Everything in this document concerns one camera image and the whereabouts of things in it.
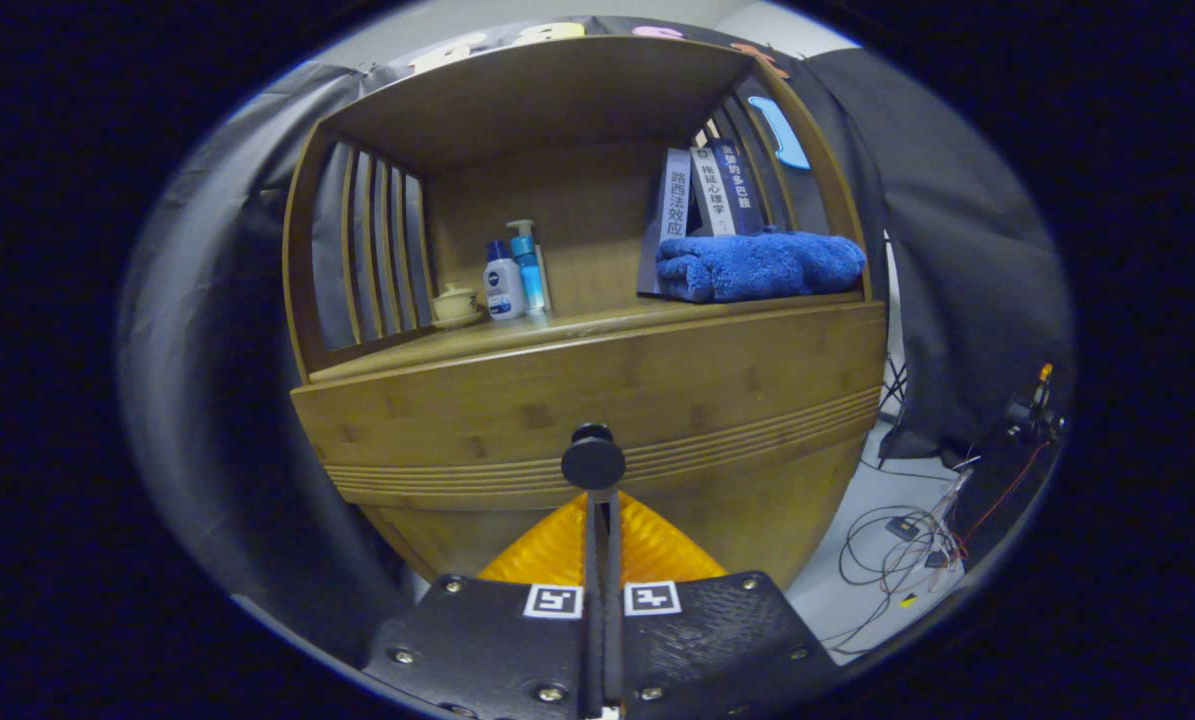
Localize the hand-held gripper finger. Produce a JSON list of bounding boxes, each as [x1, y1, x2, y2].
[[602, 490, 846, 720], [362, 490, 608, 720]]

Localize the black round drawer knob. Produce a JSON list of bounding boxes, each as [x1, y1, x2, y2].
[[560, 423, 627, 493]]

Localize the wooden drawer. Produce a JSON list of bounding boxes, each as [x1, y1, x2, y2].
[[290, 300, 888, 513]]

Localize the wooden countertop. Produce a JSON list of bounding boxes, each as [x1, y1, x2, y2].
[[307, 290, 863, 384]]

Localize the wooden cabinet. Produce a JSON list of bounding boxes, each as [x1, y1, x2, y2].
[[282, 35, 888, 591]]

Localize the cream lidded teacup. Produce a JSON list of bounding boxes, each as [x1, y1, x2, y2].
[[429, 283, 485, 330]]

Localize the white bottle with blue cap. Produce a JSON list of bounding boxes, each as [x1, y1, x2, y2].
[[483, 240, 526, 321]]

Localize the blue pump bottle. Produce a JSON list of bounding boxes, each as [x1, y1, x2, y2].
[[506, 219, 546, 316]]

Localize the black tripod stand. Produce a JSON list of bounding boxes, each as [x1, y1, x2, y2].
[[879, 355, 910, 416]]

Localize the blue folded towel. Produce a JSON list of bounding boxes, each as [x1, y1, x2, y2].
[[655, 226, 868, 304]]

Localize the grey book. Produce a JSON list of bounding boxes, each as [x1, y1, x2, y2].
[[637, 148, 698, 297]]

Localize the black equipment with orange part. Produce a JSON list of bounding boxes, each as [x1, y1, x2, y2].
[[947, 362, 1068, 561]]

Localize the white-spined book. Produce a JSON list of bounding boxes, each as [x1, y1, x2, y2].
[[690, 145, 738, 238]]

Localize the dark blue book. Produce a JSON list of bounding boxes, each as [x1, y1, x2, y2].
[[709, 138, 768, 236]]

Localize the tangled floor cables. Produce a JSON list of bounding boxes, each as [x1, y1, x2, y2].
[[822, 470, 978, 651]]

